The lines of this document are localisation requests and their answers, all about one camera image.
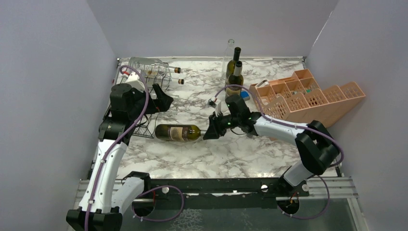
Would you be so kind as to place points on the clear glass bottle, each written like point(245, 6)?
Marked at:
point(228, 55)

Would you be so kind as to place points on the clear bottle in rack top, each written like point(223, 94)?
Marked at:
point(149, 66)

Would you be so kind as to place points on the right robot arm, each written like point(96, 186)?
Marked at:
point(315, 145)

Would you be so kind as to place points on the black wire wine rack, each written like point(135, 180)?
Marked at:
point(136, 97)

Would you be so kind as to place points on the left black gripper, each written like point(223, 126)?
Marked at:
point(161, 104)

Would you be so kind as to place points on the dark green wine bottle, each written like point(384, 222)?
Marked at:
point(230, 66)

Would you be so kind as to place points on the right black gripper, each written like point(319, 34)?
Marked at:
point(215, 129)

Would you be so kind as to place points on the wine bottle silver foil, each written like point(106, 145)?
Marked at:
point(235, 80)
point(178, 132)

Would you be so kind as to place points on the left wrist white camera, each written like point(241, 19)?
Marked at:
point(133, 80)

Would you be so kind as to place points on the pink plastic organizer basket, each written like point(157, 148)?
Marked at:
point(300, 99)

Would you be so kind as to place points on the blue rectangular small box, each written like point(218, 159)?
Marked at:
point(245, 95)

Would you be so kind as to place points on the bottle with brown cap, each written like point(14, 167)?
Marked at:
point(176, 70)

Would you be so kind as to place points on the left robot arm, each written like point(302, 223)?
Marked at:
point(101, 208)

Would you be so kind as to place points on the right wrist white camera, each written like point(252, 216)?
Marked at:
point(214, 102)

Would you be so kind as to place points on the wrist white camera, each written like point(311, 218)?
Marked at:
point(214, 102)
point(133, 80)

